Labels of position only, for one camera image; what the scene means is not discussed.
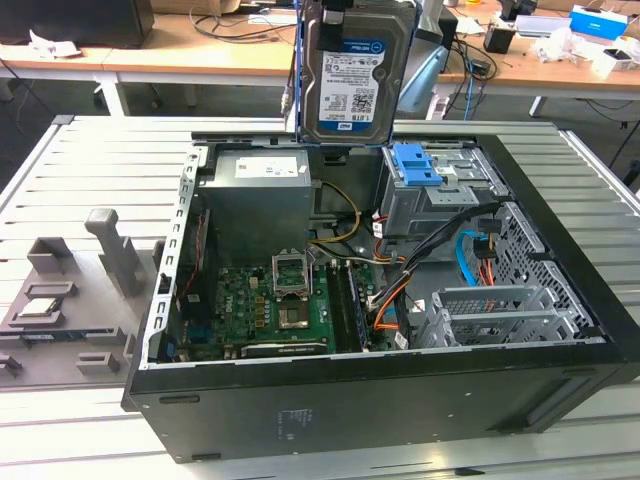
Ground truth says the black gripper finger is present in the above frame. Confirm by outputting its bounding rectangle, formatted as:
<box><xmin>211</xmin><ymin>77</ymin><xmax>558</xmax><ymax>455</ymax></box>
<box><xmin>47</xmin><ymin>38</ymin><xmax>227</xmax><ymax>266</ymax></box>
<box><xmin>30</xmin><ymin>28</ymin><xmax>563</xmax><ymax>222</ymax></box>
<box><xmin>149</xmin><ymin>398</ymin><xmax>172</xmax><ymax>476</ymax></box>
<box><xmin>321</xmin><ymin>0</ymin><xmax>347</xmax><ymax>25</ymax></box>

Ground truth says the hard disk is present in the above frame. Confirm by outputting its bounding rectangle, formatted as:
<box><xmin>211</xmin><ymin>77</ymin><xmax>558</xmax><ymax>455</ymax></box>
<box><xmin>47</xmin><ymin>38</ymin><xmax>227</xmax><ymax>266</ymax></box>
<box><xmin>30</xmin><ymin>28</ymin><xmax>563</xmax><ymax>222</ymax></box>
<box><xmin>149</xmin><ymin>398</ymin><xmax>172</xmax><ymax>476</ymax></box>
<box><xmin>293</xmin><ymin>0</ymin><xmax>419</xmax><ymax>147</ymax></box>

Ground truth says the metal disk bay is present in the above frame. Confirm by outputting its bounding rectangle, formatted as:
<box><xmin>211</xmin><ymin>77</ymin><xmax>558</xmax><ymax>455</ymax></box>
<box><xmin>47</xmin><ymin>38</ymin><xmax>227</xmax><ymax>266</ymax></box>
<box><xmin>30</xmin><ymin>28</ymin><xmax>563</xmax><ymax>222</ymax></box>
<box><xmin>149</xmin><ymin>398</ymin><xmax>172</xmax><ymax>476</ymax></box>
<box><xmin>379</xmin><ymin>144</ymin><xmax>507</xmax><ymax>262</ymax></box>

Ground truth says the pale blue teach pendant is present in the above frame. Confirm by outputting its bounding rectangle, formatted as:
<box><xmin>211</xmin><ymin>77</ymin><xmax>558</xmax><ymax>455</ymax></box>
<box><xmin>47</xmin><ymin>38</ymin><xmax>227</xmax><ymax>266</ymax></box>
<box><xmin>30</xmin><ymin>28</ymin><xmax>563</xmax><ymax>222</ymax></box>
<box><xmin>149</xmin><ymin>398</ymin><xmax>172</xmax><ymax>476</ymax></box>
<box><xmin>399</xmin><ymin>45</ymin><xmax>451</xmax><ymax>115</ymax></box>

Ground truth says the blue plastic bay latch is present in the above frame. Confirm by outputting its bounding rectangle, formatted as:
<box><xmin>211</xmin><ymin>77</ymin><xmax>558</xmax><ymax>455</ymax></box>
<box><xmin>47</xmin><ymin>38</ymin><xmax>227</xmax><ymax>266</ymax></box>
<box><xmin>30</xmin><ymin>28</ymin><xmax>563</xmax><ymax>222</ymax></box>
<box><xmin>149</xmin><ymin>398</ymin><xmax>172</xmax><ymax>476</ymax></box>
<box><xmin>392</xmin><ymin>143</ymin><xmax>450</xmax><ymax>187</ymax></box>

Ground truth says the grey power supply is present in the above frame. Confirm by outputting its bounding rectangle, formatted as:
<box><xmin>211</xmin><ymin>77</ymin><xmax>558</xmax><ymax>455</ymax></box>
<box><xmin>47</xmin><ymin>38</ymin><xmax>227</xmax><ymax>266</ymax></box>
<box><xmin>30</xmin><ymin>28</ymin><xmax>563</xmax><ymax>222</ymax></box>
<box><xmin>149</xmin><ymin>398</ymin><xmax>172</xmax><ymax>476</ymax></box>
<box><xmin>197</xmin><ymin>149</ymin><xmax>317</xmax><ymax>257</ymax></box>

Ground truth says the black box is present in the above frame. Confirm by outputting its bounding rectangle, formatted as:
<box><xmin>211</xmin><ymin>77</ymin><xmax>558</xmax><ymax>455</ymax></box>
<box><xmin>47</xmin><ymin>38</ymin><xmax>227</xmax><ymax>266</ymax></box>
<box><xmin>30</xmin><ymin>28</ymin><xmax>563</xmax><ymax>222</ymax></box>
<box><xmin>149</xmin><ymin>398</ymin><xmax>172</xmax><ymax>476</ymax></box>
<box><xmin>63</xmin><ymin>0</ymin><xmax>156</xmax><ymax>49</ymax></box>

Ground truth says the metal socket cover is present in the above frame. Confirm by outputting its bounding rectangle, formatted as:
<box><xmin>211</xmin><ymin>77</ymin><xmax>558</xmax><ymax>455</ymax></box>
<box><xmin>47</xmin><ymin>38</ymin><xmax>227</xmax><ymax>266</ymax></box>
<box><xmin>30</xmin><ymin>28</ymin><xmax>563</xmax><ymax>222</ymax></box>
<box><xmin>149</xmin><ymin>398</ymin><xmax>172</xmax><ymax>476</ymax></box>
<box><xmin>269</xmin><ymin>247</ymin><xmax>314</xmax><ymax>297</ymax></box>

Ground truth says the blue cardboard box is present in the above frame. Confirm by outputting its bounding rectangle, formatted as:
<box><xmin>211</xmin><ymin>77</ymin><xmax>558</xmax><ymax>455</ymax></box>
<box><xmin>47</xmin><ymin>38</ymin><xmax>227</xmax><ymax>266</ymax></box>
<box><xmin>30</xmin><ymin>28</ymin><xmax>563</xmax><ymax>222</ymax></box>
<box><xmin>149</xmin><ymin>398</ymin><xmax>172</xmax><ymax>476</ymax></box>
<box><xmin>568</xmin><ymin>4</ymin><xmax>632</xmax><ymax>39</ymax></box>

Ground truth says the white crumpled paper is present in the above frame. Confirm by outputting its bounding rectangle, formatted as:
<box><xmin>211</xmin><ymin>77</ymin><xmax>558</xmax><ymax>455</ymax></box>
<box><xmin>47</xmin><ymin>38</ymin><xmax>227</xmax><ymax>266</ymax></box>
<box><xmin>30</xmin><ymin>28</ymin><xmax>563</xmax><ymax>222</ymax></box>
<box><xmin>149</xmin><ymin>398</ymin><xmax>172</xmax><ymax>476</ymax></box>
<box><xmin>27</xmin><ymin>28</ymin><xmax>82</xmax><ymax>59</ymax></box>

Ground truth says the white small box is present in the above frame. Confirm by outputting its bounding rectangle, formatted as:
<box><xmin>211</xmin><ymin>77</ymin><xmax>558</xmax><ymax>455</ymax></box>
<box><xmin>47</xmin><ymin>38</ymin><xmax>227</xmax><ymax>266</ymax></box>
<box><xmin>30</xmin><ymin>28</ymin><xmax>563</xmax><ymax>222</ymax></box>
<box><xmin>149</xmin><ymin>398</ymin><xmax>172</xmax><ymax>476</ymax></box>
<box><xmin>594</xmin><ymin>47</ymin><xmax>640</xmax><ymax>74</ymax></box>

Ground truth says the black RAM slot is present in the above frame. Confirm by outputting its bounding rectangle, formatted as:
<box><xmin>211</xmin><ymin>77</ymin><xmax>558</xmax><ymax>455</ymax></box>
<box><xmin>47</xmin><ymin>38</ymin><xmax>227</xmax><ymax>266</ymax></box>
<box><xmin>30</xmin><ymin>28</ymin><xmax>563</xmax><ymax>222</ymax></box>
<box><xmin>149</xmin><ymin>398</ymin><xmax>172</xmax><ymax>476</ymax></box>
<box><xmin>337</xmin><ymin>264</ymin><xmax>366</xmax><ymax>353</ymax></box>
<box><xmin>325</xmin><ymin>263</ymin><xmax>354</xmax><ymax>354</ymax></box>

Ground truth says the green motherboard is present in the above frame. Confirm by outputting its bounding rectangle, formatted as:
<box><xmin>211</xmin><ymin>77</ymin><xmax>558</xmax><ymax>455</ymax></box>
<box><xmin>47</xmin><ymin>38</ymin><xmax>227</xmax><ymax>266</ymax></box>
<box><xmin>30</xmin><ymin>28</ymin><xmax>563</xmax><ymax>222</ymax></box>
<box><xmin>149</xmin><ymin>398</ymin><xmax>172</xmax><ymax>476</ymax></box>
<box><xmin>167</xmin><ymin>258</ymin><xmax>401</xmax><ymax>362</ymax></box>

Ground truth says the CPU socket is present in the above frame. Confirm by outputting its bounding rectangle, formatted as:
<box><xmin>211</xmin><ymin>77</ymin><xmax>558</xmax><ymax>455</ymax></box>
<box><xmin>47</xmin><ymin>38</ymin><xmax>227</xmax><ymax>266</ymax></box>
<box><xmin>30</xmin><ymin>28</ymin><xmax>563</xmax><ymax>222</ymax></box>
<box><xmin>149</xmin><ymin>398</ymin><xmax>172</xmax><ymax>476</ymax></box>
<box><xmin>276</xmin><ymin>294</ymin><xmax>315</xmax><ymax>332</ymax></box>

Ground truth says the black graphics card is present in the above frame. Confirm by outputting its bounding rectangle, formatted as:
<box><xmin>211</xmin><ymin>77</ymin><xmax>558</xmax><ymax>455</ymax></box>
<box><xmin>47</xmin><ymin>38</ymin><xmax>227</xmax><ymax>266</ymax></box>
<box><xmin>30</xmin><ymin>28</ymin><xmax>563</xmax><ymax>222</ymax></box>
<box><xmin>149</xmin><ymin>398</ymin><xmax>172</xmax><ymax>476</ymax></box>
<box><xmin>239</xmin><ymin>339</ymin><xmax>331</xmax><ymax>360</ymax></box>

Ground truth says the metal drive cage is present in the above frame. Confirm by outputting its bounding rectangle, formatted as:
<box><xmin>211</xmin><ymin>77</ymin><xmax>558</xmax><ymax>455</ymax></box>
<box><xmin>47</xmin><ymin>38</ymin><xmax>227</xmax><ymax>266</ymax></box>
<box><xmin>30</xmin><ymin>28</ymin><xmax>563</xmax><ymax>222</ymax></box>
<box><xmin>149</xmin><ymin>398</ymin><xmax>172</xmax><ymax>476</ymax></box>
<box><xmin>412</xmin><ymin>285</ymin><xmax>567</xmax><ymax>350</ymax></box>

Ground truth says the grey parts rack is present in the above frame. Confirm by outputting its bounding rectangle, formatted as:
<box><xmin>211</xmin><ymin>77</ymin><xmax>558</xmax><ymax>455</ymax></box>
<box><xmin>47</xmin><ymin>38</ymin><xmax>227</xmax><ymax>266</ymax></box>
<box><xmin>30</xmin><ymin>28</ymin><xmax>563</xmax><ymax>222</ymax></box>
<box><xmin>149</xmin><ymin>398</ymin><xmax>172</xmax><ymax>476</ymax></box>
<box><xmin>0</xmin><ymin>207</ymin><xmax>167</xmax><ymax>387</ymax></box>

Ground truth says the black PC case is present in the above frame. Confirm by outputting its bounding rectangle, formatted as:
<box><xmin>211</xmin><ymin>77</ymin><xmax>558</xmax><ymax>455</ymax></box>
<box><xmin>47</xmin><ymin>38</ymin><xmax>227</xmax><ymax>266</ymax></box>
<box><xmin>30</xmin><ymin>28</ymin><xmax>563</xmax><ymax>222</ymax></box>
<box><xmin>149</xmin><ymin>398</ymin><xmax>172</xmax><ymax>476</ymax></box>
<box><xmin>121</xmin><ymin>129</ymin><xmax>640</xmax><ymax>464</ymax></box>

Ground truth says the silver CPU chip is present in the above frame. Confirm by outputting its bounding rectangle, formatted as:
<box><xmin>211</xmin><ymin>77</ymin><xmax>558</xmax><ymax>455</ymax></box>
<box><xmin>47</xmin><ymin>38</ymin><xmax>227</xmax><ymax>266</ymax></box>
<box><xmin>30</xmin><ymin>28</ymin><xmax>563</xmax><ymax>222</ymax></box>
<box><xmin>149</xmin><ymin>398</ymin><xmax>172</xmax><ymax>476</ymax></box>
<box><xmin>17</xmin><ymin>297</ymin><xmax>64</xmax><ymax>318</ymax></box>

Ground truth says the grey disk wire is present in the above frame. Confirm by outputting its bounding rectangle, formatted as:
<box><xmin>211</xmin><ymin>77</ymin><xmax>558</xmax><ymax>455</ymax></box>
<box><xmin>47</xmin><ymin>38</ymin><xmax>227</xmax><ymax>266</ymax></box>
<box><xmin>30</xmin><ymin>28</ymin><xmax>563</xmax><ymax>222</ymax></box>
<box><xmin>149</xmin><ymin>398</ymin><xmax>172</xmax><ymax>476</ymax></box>
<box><xmin>280</xmin><ymin>47</ymin><xmax>297</xmax><ymax>132</ymax></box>

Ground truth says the black desk cable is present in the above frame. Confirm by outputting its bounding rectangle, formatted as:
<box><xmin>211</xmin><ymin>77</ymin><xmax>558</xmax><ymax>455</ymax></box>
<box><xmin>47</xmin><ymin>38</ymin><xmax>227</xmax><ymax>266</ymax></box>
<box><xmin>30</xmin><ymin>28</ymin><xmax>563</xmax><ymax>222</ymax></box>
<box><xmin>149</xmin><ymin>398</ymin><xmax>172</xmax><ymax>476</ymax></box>
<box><xmin>188</xmin><ymin>8</ymin><xmax>297</xmax><ymax>42</ymax></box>

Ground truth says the wooden desk with white frame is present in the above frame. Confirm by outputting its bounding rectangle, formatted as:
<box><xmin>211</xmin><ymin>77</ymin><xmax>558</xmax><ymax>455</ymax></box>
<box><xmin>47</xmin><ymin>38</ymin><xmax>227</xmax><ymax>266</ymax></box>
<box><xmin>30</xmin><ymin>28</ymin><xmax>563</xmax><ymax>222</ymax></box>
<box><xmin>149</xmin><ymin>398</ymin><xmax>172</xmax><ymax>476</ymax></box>
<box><xmin>424</xmin><ymin>0</ymin><xmax>640</xmax><ymax>119</ymax></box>
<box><xmin>0</xmin><ymin>10</ymin><xmax>301</xmax><ymax>117</ymax></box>

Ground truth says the yellow wire bundle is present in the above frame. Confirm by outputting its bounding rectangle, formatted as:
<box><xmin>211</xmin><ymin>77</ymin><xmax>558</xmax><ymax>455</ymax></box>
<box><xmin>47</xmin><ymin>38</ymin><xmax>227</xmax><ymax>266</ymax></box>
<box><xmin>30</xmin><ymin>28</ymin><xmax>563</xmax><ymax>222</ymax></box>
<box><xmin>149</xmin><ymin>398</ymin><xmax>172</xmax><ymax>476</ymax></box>
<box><xmin>308</xmin><ymin>180</ymin><xmax>363</xmax><ymax>247</ymax></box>

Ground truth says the black cable bundle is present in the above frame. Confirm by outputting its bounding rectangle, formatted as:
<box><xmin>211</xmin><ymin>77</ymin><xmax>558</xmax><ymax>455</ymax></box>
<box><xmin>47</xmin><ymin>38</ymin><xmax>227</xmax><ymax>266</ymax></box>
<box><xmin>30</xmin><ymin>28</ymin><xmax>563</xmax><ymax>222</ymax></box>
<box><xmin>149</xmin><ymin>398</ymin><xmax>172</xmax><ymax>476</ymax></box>
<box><xmin>367</xmin><ymin>198</ymin><xmax>502</xmax><ymax>351</ymax></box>

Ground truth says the blue SATA cable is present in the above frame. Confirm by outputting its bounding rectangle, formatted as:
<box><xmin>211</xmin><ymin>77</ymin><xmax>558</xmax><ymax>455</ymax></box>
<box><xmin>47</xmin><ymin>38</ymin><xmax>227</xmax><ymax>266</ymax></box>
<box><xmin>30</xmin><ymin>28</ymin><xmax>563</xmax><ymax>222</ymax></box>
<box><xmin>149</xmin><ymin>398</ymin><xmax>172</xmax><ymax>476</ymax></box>
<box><xmin>453</xmin><ymin>222</ymin><xmax>495</xmax><ymax>288</ymax></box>

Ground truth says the red wire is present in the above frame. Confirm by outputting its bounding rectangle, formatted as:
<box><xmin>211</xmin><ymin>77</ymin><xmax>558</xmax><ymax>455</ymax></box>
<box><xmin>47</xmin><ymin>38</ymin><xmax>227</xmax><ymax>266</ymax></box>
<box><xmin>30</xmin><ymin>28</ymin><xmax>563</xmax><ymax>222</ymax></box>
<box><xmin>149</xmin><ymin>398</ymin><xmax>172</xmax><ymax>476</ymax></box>
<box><xmin>177</xmin><ymin>208</ymin><xmax>212</xmax><ymax>306</ymax></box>

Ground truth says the orange wire bundle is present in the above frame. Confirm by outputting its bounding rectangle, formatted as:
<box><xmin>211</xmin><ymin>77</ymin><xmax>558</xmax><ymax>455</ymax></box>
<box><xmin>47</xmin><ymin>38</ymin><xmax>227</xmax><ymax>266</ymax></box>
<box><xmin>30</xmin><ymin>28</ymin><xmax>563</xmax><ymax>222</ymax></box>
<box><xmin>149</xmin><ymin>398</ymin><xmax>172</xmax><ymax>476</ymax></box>
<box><xmin>370</xmin><ymin>269</ymin><xmax>417</xmax><ymax>333</ymax></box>

